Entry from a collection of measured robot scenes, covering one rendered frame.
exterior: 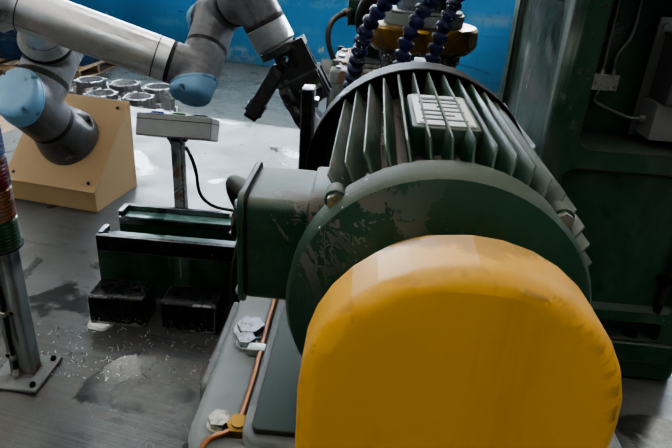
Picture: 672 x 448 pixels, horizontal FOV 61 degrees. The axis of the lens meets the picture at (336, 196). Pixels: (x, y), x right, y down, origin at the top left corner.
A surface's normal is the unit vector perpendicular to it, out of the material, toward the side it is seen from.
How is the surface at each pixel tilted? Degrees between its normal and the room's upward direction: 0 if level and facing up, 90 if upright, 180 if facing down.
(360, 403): 90
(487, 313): 90
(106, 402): 0
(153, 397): 0
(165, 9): 90
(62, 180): 45
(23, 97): 53
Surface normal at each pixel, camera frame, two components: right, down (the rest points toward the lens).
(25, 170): -0.12, -0.37
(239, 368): 0.06, -0.91
